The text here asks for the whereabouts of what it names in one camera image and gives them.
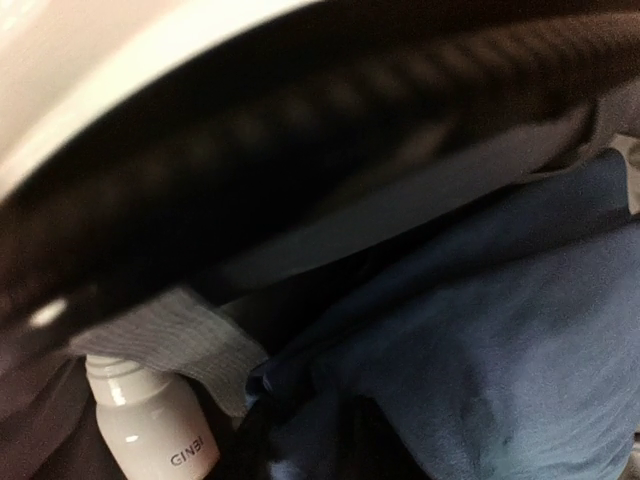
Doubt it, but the blue garment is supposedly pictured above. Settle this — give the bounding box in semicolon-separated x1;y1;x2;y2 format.
247;150;639;479

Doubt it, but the yellow Pikachu hard-shell suitcase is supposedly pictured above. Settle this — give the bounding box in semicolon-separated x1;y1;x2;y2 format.
1;1;639;479

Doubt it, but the white GINBI bottle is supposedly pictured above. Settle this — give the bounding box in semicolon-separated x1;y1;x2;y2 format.
85;355;220;480

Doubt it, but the grey ribbed cloth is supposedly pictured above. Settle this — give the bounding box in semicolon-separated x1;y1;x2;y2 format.
70;288;268;418

